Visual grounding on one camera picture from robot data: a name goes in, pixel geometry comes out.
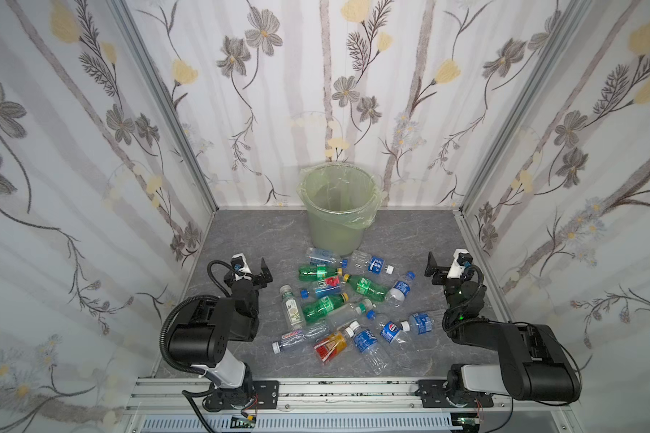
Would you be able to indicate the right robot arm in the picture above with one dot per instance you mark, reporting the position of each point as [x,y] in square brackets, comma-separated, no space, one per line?
[532,364]

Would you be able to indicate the orange red label bottle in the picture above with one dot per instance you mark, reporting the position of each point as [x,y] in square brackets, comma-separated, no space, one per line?
[332,346]

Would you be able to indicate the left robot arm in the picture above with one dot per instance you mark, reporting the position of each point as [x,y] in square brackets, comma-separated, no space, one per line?
[195,336]

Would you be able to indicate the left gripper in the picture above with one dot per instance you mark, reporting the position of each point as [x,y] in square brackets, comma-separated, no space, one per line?
[250,278]

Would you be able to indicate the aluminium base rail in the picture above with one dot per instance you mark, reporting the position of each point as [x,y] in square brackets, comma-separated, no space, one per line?
[315,395]

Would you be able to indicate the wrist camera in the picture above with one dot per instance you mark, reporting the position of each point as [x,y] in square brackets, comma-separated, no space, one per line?
[461,260]
[239,264]

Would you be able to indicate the clear bottle white-green label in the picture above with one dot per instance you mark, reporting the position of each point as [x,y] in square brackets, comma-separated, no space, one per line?
[291,308]

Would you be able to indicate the green bottle yellow cap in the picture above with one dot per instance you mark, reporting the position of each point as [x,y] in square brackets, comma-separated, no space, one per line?
[321,308]
[317,272]
[366,287]

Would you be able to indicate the green-lined mesh trash bin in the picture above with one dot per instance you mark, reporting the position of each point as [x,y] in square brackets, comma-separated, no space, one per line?
[341,200]

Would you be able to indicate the small Pepsi bottle blue cap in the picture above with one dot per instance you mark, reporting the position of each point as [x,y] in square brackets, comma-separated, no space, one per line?
[398,293]

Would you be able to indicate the clear square bottle white cap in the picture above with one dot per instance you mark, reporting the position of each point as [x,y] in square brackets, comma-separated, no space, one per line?
[343,316]

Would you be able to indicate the clear bottle light-blue label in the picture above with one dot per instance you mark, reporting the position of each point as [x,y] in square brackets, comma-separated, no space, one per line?
[318,256]

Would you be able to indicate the white slotted cable duct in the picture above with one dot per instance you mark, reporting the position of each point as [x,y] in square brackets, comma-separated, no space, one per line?
[336,422]

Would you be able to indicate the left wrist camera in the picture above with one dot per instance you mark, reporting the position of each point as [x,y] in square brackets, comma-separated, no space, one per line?
[239,264]

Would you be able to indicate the Pocari blue label bottle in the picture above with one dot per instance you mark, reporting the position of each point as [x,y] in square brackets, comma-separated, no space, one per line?
[369,347]

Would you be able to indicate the Fiji water bottle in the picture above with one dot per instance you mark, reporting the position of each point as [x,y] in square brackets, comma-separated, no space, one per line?
[321,288]

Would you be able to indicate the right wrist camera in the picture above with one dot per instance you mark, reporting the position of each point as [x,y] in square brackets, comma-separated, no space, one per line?
[461,260]

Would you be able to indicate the crushed blue label bottle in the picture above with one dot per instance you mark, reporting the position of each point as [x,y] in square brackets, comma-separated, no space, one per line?
[425,322]

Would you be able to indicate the clear bottle purple label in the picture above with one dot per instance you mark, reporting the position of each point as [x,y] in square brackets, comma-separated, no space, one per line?
[299,337]

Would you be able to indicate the clear bottle blue label white cap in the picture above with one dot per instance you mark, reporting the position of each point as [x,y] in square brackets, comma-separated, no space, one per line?
[363,262]

